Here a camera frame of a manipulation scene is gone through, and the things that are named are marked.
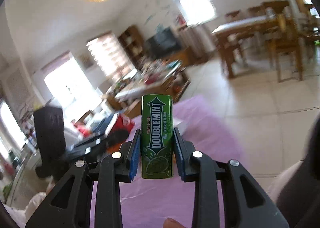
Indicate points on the person's left forearm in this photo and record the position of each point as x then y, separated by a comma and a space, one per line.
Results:
37, 203

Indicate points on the wooden bookshelf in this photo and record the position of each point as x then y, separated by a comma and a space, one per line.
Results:
130, 40

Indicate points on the wooden coffee table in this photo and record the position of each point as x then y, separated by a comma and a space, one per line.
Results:
140, 90

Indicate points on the green chewing gum box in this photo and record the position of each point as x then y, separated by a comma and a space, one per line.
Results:
156, 130

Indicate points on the wooden dining table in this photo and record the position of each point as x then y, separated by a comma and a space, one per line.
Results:
237, 25

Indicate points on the striped roller blind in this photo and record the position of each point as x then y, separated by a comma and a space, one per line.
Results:
107, 53

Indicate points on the flat screen television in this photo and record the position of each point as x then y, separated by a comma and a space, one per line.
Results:
162, 42

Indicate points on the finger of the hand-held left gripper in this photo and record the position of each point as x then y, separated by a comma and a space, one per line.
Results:
85, 149
102, 125

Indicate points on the red pillow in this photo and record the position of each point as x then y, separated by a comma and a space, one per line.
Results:
83, 129

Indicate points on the large bright window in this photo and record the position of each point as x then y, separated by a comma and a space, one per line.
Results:
70, 88

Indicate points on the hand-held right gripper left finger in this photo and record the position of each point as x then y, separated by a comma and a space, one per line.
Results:
135, 153

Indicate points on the purple tablecloth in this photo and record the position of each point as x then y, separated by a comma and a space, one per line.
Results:
200, 123

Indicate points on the person's right hand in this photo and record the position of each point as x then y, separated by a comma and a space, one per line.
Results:
173, 223

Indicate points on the wooden dining chair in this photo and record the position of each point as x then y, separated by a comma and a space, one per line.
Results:
287, 43

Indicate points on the white framed window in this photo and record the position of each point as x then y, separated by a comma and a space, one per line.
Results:
195, 3

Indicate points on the white paper scrap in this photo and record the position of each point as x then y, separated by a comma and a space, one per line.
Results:
180, 125

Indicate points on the red snack packet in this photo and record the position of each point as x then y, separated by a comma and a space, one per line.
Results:
123, 123

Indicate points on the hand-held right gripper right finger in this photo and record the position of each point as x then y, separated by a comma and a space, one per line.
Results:
178, 153

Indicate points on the flower picture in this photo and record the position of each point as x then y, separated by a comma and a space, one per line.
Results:
86, 60

